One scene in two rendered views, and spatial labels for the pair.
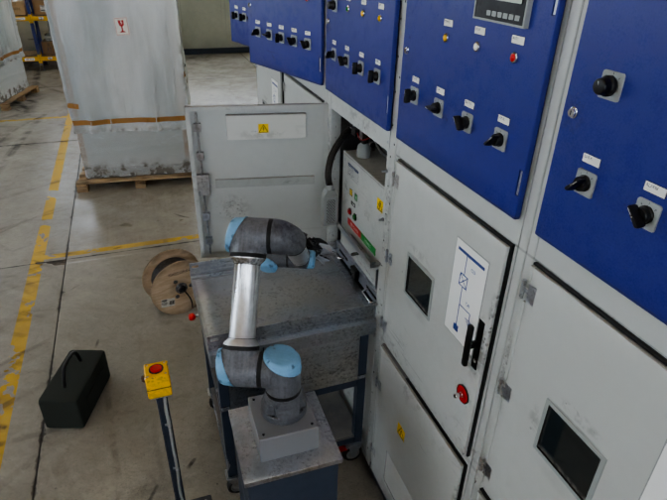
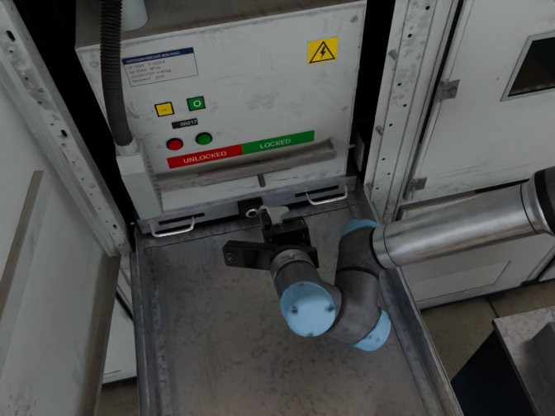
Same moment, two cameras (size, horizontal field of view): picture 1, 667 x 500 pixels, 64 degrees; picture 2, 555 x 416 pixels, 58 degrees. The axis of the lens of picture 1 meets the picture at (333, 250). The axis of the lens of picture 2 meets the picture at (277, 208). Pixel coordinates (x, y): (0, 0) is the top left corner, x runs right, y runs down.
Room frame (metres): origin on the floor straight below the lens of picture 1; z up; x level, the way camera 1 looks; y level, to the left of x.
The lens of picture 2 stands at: (1.89, 0.59, 1.89)
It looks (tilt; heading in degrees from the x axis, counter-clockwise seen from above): 55 degrees down; 280
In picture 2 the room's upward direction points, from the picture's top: 3 degrees counter-clockwise
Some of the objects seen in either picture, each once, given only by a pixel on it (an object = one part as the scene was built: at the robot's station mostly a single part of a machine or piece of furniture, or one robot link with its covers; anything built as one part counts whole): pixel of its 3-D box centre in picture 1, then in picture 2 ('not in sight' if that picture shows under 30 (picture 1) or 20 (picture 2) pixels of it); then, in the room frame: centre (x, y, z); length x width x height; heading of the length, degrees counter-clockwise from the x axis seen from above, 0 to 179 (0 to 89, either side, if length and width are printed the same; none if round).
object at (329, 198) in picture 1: (330, 206); (139, 177); (2.26, 0.02, 1.14); 0.08 x 0.05 x 0.17; 110
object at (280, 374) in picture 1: (280, 369); not in sight; (1.30, 0.16, 1.02); 0.13 x 0.12 x 0.14; 87
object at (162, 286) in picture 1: (176, 281); not in sight; (3.03, 1.05, 0.20); 0.40 x 0.22 x 0.40; 125
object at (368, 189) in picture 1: (360, 222); (239, 130); (2.09, -0.12, 1.15); 0.48 x 0.01 x 0.48; 20
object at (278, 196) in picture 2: (361, 272); (248, 196); (2.09, -0.13, 0.89); 0.54 x 0.05 x 0.06; 20
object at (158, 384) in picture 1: (158, 379); not in sight; (1.41, 0.60, 0.85); 0.08 x 0.08 x 0.10; 20
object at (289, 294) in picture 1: (277, 301); (286, 361); (1.95, 0.24, 0.82); 0.68 x 0.62 x 0.06; 110
